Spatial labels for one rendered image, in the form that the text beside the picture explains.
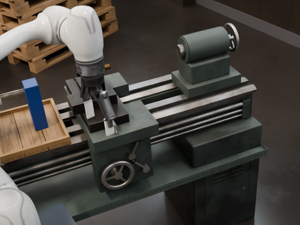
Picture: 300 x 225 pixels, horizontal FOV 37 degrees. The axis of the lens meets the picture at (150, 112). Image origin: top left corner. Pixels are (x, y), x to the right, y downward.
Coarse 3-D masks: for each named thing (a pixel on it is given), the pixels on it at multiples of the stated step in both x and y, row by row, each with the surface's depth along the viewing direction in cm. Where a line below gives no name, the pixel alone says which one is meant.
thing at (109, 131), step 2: (104, 118) 147; (112, 120) 149; (104, 122) 147; (106, 122) 147; (104, 124) 148; (106, 124) 148; (106, 126) 148; (106, 128) 148; (108, 128) 149; (110, 128) 149; (112, 128) 150; (106, 130) 149; (108, 130) 149; (110, 130) 150; (112, 130) 150; (106, 132) 149; (108, 132) 150; (110, 132) 150; (112, 132) 151; (114, 132) 151; (106, 134) 150; (108, 134) 150; (110, 134) 151
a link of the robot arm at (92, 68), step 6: (96, 60) 138; (102, 60) 140; (78, 66) 139; (84, 66) 138; (90, 66) 138; (96, 66) 139; (102, 66) 141; (78, 72) 142; (84, 72) 139; (90, 72) 139; (96, 72) 140
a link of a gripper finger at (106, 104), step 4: (100, 92) 142; (100, 96) 142; (104, 100) 143; (108, 100) 144; (104, 104) 143; (108, 104) 144; (104, 108) 143; (108, 108) 144; (112, 108) 144; (108, 112) 144; (112, 112) 144; (108, 116) 144; (108, 120) 144
